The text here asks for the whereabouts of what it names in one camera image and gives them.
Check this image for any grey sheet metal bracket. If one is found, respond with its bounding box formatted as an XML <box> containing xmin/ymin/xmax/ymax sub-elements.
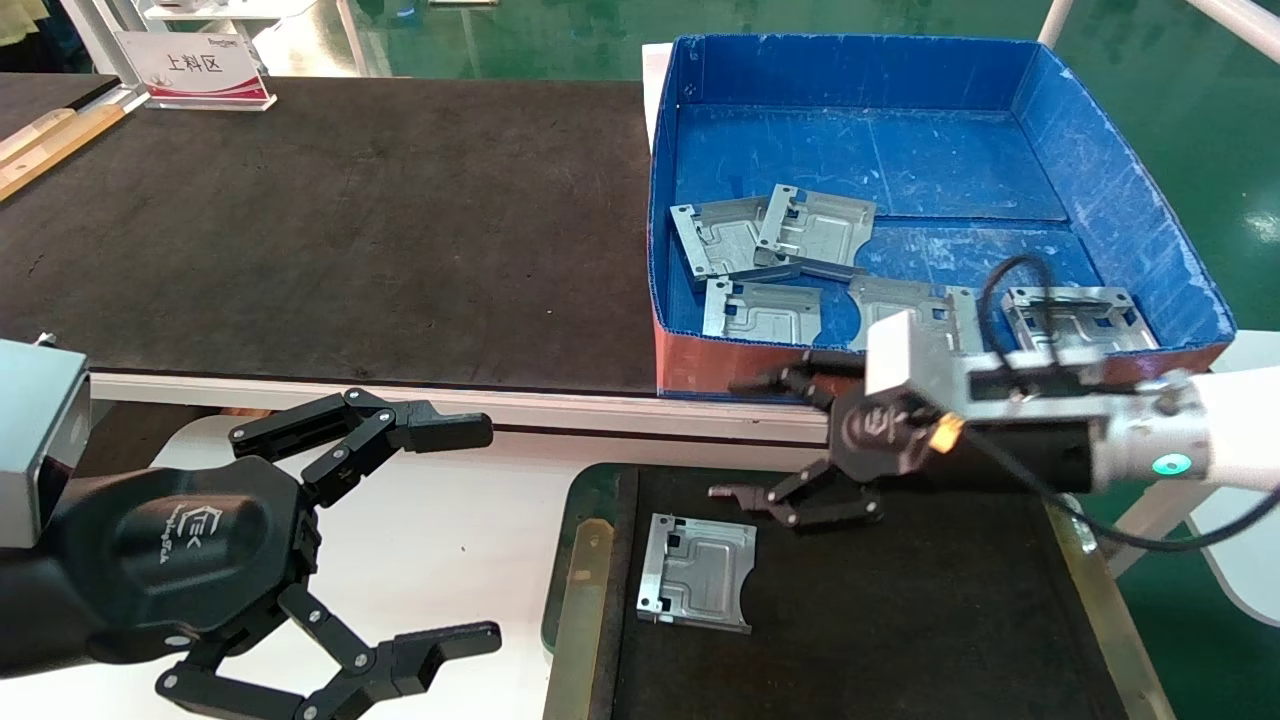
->
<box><xmin>755</xmin><ymin>185</ymin><xmax>878</xmax><ymax>283</ymax></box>
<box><xmin>1003</xmin><ymin>286</ymin><xmax>1161</xmax><ymax>356</ymax></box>
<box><xmin>702</xmin><ymin>278</ymin><xmax>823</xmax><ymax>347</ymax></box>
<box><xmin>636</xmin><ymin>513</ymin><xmax>758</xmax><ymax>635</ymax></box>
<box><xmin>848</xmin><ymin>275</ymin><xmax>986</xmax><ymax>353</ymax></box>
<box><xmin>668</xmin><ymin>195</ymin><xmax>801</xmax><ymax>293</ymax></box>

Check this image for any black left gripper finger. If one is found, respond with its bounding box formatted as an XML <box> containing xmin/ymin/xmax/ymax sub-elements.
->
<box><xmin>155</xmin><ymin>585</ymin><xmax>503</xmax><ymax>720</ymax></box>
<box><xmin>228</xmin><ymin>388</ymin><xmax>494</xmax><ymax>506</ymax></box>

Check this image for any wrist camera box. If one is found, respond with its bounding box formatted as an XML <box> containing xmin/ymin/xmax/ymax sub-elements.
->
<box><xmin>865</xmin><ymin>308</ymin><xmax>1111</xmax><ymax>421</ymax></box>
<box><xmin>0</xmin><ymin>340</ymin><xmax>91</xmax><ymax>549</ymax></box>

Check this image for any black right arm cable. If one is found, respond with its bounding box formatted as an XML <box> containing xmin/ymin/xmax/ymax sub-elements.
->
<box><xmin>978</xmin><ymin>255</ymin><xmax>1280</xmax><ymax>551</ymax></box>

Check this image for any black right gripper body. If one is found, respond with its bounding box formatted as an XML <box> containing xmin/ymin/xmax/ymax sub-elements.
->
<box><xmin>828</xmin><ymin>388</ymin><xmax>1096</xmax><ymax>496</ymax></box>

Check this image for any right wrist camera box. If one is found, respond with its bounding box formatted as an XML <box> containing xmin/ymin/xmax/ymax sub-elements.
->
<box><xmin>865</xmin><ymin>308</ymin><xmax>1111</xmax><ymax>421</ymax></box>

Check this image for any pale wooden strip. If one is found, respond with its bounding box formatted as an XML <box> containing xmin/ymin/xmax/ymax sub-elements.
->
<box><xmin>0</xmin><ymin>108</ymin><xmax>79</xmax><ymax>166</ymax></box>

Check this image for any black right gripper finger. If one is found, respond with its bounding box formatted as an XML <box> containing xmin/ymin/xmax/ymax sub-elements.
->
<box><xmin>708</xmin><ymin>462</ymin><xmax>886</xmax><ymax>531</ymax></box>
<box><xmin>728</xmin><ymin>350</ymin><xmax>871</xmax><ymax>411</ymax></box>

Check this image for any white red acrylic sign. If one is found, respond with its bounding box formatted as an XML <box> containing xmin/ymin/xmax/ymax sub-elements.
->
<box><xmin>115</xmin><ymin>30</ymin><xmax>278</xmax><ymax>111</ymax></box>

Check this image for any black tray with brass rim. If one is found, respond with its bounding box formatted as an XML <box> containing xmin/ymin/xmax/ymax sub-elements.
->
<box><xmin>543</xmin><ymin>462</ymin><xmax>1176</xmax><ymax>720</ymax></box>

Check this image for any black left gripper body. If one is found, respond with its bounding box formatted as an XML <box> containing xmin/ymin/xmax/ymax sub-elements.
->
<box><xmin>0</xmin><ymin>455</ymin><xmax>321</xmax><ymax>681</ymax></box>

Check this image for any blue orange corrugated plastic bin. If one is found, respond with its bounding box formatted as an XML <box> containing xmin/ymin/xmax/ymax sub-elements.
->
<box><xmin>645</xmin><ymin>35</ymin><xmax>1238</xmax><ymax>401</ymax></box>

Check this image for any black felt conveyor mat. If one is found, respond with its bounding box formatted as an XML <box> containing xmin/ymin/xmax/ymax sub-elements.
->
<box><xmin>0</xmin><ymin>72</ymin><xmax>661</xmax><ymax>396</ymax></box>

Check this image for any brown wooden strip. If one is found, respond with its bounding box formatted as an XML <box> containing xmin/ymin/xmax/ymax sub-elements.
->
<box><xmin>0</xmin><ymin>103</ymin><xmax>126</xmax><ymax>201</ymax></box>

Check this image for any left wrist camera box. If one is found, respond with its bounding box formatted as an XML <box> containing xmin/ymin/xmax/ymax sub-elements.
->
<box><xmin>0</xmin><ymin>340</ymin><xmax>91</xmax><ymax>549</ymax></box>

